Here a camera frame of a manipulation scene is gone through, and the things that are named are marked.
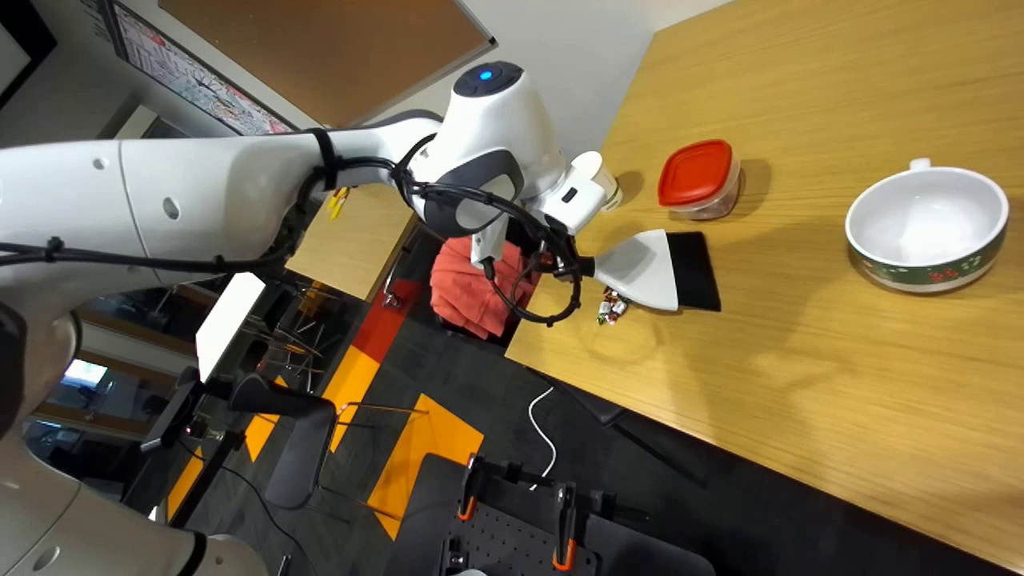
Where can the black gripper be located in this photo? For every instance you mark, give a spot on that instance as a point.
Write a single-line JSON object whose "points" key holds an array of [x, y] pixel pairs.
{"points": [[560, 252]]}

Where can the green candy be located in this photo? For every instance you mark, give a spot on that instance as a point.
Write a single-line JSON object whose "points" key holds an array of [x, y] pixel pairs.
{"points": [[605, 311]]}

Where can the brown candy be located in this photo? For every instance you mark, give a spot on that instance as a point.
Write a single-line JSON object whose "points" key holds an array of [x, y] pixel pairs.
{"points": [[621, 305]]}

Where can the black ball with red hole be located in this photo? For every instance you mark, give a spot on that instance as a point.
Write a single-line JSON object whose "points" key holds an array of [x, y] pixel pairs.
{"points": [[643, 274]]}

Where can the coral pink cloth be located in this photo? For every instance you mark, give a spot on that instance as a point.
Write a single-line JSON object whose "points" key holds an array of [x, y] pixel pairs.
{"points": [[473, 293]]}

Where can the wooden side table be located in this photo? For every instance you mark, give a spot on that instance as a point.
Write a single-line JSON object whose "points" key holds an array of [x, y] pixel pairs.
{"points": [[354, 245]]}

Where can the black clamp with orange tip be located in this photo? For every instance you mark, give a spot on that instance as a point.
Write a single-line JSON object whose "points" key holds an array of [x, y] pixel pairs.
{"points": [[563, 529], [467, 490]]}

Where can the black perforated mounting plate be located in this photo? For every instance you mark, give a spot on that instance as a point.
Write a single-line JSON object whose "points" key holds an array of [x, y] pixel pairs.
{"points": [[512, 546]]}

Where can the white flat box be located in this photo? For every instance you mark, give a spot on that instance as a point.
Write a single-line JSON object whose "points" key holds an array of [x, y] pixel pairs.
{"points": [[227, 323]]}

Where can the white bowl with patterned band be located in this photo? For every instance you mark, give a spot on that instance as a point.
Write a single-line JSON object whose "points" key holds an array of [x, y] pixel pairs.
{"points": [[927, 225]]}

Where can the cork board with silver frame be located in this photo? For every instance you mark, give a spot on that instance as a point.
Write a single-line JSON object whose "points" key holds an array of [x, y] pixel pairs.
{"points": [[321, 50]]}

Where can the wall poster whiteboard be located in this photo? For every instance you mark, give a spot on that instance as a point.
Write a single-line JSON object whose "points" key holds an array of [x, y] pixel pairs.
{"points": [[192, 67]]}

